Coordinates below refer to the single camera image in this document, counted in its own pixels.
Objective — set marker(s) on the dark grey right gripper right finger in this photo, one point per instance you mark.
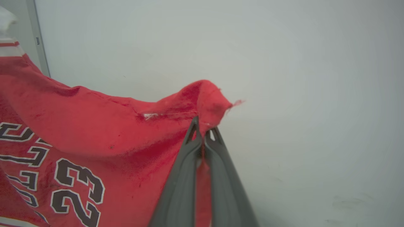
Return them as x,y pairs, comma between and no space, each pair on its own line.
227,189

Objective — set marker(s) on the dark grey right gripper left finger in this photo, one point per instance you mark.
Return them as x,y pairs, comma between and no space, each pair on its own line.
180,189

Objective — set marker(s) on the red and white basketball jersey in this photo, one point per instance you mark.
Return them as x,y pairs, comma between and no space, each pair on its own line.
94,132

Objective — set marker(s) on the grey vertical wall strip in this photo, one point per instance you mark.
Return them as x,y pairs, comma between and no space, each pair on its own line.
38,37

